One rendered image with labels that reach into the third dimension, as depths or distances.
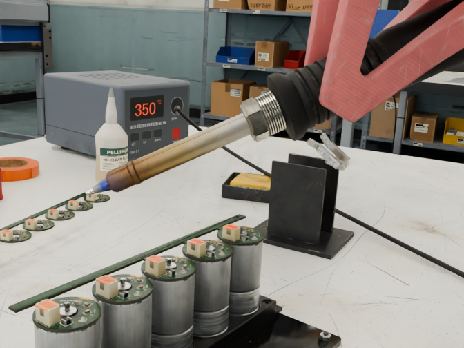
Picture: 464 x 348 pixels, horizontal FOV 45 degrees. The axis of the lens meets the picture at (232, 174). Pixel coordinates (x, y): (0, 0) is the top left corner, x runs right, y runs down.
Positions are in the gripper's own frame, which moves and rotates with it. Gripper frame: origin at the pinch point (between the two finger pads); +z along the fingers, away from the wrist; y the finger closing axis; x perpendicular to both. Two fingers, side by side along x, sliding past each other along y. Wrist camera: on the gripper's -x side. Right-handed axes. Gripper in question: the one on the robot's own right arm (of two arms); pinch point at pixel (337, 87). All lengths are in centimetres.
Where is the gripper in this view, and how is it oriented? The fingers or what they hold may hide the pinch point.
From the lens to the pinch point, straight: 20.5
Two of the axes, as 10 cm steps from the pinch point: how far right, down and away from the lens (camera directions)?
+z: -5.1, 8.5, 1.6
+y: 1.4, 2.7, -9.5
